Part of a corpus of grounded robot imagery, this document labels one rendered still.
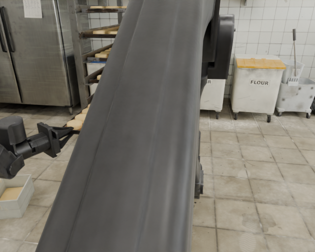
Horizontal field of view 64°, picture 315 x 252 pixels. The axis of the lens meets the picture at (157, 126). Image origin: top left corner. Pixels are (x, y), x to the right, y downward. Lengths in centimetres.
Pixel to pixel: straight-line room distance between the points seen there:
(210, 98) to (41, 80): 216
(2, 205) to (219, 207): 151
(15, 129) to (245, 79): 284
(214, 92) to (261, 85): 56
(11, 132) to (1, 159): 8
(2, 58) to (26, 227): 237
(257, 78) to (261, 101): 30
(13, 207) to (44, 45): 201
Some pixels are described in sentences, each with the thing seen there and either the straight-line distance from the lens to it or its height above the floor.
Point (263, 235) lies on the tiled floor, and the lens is 189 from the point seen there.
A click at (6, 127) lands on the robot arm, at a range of 74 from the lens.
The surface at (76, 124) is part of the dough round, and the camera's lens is 88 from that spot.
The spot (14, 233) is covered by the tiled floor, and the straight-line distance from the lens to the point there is 200.
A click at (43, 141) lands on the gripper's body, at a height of 97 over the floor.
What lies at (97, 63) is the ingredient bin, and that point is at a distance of 342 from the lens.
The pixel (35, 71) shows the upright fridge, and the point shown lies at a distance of 357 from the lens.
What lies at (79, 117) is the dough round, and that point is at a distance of 94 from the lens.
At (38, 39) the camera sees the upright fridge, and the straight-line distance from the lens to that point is 344.
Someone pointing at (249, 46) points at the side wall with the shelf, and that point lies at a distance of 386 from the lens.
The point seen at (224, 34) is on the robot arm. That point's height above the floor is 130.
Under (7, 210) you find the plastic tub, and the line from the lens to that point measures 208.
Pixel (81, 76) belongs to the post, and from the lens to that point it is 109.
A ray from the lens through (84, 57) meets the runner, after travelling 109.
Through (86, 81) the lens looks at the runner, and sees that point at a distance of 111.
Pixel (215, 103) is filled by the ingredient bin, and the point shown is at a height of 23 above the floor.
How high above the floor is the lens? 132
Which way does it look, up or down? 25 degrees down
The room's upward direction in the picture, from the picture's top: straight up
